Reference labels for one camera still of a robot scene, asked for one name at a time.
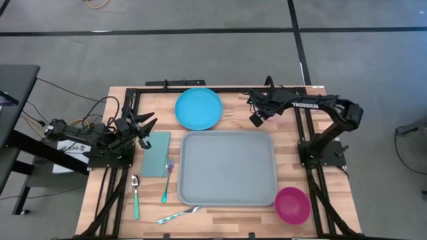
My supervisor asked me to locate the black aluminium table frame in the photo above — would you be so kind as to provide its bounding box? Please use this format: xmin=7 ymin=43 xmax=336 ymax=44
xmin=79 ymin=85 xmax=360 ymax=239

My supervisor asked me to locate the long black floor cable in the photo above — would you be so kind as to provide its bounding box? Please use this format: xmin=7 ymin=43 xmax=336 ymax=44
xmin=35 ymin=77 xmax=107 ymax=103

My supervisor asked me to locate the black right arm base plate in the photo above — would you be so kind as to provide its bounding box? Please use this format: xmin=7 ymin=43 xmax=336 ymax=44
xmin=298 ymin=139 xmax=347 ymax=167

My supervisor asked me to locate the black side desk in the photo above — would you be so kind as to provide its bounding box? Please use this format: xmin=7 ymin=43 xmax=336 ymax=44
xmin=0 ymin=65 xmax=89 ymax=216

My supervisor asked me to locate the black power strip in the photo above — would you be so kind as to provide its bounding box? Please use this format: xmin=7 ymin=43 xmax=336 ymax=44
xmin=145 ymin=79 xmax=207 ymax=87

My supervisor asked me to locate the teal handled fork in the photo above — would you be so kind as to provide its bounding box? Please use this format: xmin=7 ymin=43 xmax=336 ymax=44
xmin=161 ymin=159 xmax=175 ymax=203

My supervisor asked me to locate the teal cloth napkin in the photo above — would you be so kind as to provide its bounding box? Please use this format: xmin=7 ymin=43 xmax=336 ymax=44
xmin=139 ymin=131 xmax=171 ymax=178

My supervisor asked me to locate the grey equipment stand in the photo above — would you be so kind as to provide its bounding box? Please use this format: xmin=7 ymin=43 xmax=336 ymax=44
xmin=395 ymin=115 xmax=427 ymax=137

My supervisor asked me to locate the teal handled spoon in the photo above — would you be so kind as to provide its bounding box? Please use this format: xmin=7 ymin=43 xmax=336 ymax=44
xmin=131 ymin=174 xmax=141 ymax=221

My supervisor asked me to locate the striped handle knife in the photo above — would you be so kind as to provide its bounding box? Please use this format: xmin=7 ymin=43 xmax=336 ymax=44
xmin=155 ymin=205 xmax=203 ymax=226

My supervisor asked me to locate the grey plastic tray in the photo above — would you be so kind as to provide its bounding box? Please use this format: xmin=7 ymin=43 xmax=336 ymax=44
xmin=177 ymin=130 xmax=279 ymax=207

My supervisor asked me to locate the magenta plastic bowl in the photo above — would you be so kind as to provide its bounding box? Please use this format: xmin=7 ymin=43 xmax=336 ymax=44
xmin=274 ymin=186 xmax=312 ymax=226

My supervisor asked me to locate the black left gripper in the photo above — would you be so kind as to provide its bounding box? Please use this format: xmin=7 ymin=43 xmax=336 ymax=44
xmin=116 ymin=108 xmax=159 ymax=151

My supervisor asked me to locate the blue round plate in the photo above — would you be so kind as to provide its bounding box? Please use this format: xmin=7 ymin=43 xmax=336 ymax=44
xmin=174 ymin=87 xmax=224 ymax=131

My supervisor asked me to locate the white labelled box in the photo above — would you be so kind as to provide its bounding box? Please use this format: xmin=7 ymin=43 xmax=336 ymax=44
xmin=52 ymin=139 xmax=93 ymax=175

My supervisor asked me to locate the yellow cable loop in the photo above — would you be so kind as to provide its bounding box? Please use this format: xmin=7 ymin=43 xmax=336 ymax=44
xmin=68 ymin=118 xmax=91 ymax=129

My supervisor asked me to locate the yellow floor cable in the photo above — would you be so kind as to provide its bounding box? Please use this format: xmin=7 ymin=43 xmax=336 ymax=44
xmin=85 ymin=0 xmax=111 ymax=10

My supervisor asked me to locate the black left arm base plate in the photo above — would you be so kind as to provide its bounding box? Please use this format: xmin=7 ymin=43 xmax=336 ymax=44
xmin=87 ymin=143 xmax=136 ymax=169

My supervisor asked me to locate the dark screen device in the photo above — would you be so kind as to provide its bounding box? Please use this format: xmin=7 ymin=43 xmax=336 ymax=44
xmin=0 ymin=90 xmax=20 ymax=107

